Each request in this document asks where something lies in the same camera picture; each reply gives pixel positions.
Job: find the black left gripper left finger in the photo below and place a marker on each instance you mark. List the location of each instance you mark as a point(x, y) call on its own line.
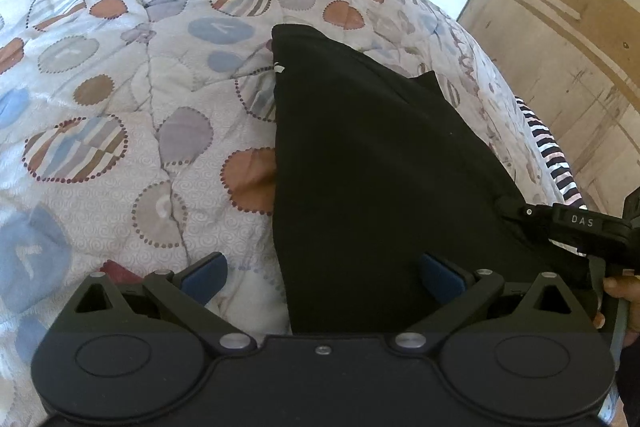
point(182, 298)

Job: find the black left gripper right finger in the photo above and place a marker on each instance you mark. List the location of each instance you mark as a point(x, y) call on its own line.
point(460, 298)

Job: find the black t-shirt with print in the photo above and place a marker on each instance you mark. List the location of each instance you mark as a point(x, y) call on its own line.
point(376, 173)

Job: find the person's right hand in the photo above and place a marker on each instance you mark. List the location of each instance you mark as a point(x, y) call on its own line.
point(625, 288)

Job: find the striped bed sheet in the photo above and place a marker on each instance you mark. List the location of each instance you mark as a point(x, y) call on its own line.
point(555, 162)

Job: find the patterned circle print duvet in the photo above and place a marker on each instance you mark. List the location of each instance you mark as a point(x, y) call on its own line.
point(141, 132)

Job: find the wooden wardrobe door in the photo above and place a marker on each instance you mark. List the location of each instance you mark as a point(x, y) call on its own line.
point(576, 64)

